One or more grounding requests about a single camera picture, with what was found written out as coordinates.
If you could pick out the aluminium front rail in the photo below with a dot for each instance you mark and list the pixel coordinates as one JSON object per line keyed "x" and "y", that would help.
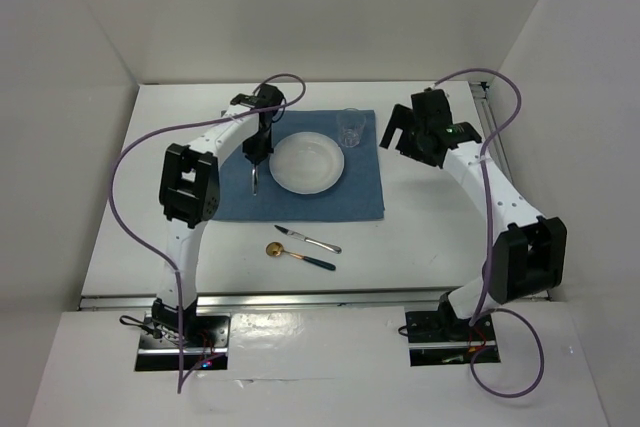
{"x": 283, "y": 300}

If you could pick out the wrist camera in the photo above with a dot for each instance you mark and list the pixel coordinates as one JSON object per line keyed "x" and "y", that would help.
{"x": 266, "y": 96}
{"x": 431, "y": 105}

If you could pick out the gold spoon green handle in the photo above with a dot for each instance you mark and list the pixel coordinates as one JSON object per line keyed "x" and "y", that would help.
{"x": 276, "y": 249}

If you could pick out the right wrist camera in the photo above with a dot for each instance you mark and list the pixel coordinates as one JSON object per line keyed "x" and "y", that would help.
{"x": 431, "y": 105}

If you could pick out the silver table knife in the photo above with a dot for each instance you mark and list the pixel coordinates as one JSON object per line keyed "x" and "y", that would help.
{"x": 298, "y": 236}

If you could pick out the aluminium right side rail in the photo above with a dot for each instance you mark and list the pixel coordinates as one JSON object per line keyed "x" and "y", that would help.
{"x": 500, "y": 156}

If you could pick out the aluminium rail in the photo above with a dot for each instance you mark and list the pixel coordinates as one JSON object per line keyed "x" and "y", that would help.
{"x": 500, "y": 156}
{"x": 283, "y": 300}

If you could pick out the clear drinking glass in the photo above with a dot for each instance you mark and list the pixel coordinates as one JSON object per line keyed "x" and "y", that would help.
{"x": 351, "y": 123}

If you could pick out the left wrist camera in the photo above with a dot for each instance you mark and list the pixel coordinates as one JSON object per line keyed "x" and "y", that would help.
{"x": 266, "y": 96}

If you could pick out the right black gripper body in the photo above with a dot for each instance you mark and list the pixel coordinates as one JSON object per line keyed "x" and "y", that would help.
{"x": 418, "y": 131}

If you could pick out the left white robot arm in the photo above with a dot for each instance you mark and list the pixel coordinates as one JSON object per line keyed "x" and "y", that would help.
{"x": 190, "y": 194}

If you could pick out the blue cloth napkin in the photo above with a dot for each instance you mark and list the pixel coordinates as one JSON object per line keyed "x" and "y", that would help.
{"x": 356, "y": 196}

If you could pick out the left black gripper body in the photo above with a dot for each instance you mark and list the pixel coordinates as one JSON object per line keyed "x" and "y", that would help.
{"x": 258, "y": 145}

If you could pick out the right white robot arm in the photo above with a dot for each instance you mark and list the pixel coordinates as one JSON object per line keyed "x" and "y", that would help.
{"x": 527, "y": 249}

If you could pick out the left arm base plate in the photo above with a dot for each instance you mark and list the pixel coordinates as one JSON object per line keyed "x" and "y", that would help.
{"x": 158, "y": 346}

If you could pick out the silver fork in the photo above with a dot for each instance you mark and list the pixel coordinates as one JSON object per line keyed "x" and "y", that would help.
{"x": 255, "y": 179}

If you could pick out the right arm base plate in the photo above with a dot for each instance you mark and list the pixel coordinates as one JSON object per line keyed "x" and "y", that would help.
{"x": 432, "y": 342}

